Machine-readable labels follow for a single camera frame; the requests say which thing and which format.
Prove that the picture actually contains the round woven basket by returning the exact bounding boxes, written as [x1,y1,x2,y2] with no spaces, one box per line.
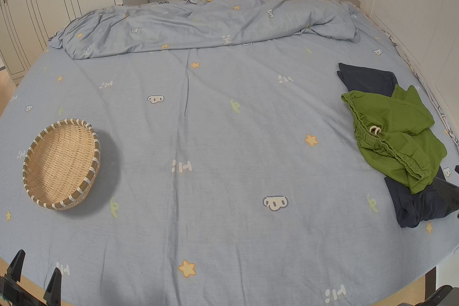
[22,118,102,211]

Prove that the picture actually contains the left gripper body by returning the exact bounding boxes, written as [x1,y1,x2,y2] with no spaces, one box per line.
[0,274,61,306]

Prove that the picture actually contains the white wardrobe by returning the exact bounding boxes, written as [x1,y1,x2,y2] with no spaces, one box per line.
[0,0,124,85]

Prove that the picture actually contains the green shorts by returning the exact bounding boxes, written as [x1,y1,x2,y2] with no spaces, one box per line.
[341,83,448,195]

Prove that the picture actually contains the pale blue quilt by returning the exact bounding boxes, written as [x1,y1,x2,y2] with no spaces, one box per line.
[48,0,361,60]

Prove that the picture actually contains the dark blue garment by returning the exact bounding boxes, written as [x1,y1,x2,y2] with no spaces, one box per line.
[336,62,459,229]

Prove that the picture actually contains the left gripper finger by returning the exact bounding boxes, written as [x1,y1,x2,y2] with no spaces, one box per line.
[42,267,62,301]
[7,249,26,280]

